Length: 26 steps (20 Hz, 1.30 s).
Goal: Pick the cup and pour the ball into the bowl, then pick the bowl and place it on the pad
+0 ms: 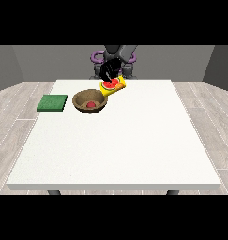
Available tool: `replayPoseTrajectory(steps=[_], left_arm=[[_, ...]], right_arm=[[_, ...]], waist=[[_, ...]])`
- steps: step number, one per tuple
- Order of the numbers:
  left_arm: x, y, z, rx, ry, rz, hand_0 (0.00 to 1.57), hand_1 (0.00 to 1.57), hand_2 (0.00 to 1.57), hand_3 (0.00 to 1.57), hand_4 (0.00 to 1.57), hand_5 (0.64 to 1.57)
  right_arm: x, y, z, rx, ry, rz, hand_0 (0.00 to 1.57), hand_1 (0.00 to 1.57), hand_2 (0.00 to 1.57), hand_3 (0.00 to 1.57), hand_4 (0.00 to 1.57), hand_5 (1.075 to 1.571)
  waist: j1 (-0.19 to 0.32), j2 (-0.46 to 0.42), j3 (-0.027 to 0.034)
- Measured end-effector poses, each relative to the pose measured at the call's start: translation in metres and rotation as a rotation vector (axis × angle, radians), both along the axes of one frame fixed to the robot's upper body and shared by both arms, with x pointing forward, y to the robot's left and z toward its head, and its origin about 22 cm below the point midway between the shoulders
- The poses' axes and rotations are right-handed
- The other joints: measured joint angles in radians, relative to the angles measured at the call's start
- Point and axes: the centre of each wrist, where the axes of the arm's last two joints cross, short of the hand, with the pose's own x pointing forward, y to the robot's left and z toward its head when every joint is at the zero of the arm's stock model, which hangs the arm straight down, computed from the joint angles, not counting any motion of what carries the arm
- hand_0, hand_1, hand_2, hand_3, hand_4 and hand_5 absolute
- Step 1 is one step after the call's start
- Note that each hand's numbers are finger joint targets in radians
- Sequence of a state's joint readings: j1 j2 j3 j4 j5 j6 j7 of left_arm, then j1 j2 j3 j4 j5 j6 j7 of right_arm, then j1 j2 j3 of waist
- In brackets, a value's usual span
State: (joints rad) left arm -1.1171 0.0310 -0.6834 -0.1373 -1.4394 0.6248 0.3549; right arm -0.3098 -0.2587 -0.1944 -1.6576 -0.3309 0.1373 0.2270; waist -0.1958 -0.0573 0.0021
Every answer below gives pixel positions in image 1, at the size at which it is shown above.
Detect small red ball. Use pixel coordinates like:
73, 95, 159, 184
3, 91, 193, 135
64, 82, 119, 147
86, 100, 98, 110

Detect green square pad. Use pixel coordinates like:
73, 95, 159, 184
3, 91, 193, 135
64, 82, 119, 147
36, 94, 68, 113

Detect grey robot trunk purple rings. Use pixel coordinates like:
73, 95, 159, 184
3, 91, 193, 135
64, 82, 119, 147
89, 49, 139, 81

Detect brown wooden bowl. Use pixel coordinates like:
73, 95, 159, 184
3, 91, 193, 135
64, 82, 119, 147
71, 88, 109, 114

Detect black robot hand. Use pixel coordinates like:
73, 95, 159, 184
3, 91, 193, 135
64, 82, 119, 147
99, 58, 124, 84

